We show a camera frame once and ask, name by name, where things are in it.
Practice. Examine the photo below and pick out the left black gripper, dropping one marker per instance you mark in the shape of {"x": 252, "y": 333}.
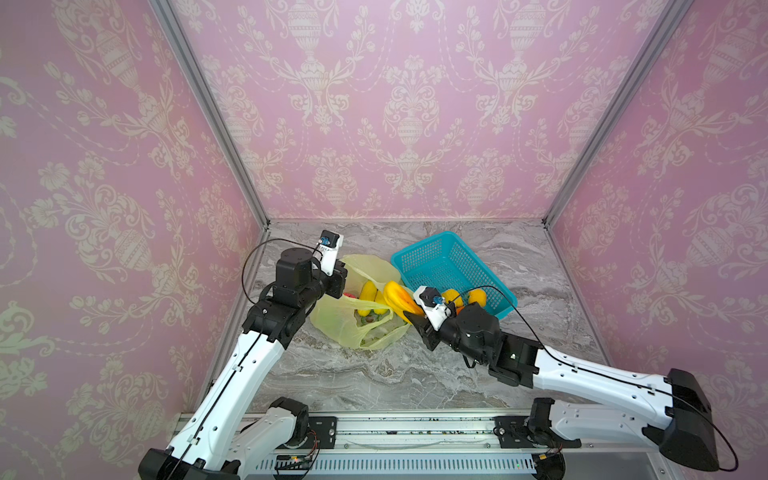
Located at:
{"x": 337, "y": 278}

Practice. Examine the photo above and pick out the left corner aluminium post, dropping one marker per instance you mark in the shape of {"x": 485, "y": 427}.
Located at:
{"x": 194, "y": 74}

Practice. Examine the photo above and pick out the teal plastic basket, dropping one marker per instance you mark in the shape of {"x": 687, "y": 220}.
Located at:
{"x": 445, "y": 261}

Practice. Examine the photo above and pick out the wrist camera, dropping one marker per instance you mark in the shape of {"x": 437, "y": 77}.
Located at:
{"x": 329, "y": 245}
{"x": 434, "y": 305}

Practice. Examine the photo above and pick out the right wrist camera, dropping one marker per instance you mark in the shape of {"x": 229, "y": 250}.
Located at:
{"x": 434, "y": 305}

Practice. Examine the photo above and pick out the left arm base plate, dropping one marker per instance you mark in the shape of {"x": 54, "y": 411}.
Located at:
{"x": 314, "y": 431}

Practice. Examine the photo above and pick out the yellow lemon fruit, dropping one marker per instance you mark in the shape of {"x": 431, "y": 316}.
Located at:
{"x": 477, "y": 296}

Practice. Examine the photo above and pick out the corner aluminium post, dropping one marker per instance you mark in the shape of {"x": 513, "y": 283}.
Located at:
{"x": 194, "y": 74}
{"x": 666, "y": 24}

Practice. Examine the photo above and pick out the yellow plastic bag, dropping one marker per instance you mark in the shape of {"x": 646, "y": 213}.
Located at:
{"x": 357, "y": 324}

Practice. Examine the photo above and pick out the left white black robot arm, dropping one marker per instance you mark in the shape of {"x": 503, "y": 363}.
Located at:
{"x": 211, "y": 445}

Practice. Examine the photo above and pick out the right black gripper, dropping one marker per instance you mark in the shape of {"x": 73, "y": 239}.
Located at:
{"x": 430, "y": 330}

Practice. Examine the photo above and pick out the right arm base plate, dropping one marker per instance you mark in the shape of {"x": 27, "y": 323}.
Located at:
{"x": 514, "y": 432}

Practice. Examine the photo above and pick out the yellow round fruit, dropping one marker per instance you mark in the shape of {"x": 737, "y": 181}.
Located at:
{"x": 453, "y": 299}

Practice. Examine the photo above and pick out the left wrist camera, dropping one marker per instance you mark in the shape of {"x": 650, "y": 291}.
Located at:
{"x": 329, "y": 245}

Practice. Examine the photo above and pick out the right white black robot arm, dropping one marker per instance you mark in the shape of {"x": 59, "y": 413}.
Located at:
{"x": 674, "y": 407}

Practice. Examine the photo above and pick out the right corner aluminium post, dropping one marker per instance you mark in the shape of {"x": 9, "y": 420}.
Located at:
{"x": 666, "y": 24}

